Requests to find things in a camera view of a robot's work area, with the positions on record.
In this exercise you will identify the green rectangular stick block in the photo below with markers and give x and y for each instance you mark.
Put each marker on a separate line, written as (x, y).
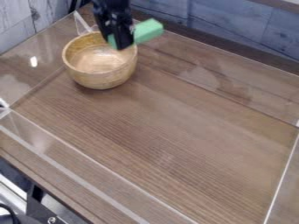
(136, 34)

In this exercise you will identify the clear acrylic tray wall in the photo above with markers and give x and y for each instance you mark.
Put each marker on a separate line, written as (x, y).
(192, 144)

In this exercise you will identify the black table frame bracket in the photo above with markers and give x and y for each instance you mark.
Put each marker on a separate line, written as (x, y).
(47, 210)

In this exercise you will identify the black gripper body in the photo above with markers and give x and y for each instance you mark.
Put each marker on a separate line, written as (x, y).
(104, 8)

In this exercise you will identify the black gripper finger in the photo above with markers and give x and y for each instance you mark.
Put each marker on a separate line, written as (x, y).
(115, 25)

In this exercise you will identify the wooden bowl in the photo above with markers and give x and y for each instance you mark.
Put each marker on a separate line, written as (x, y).
(95, 65)

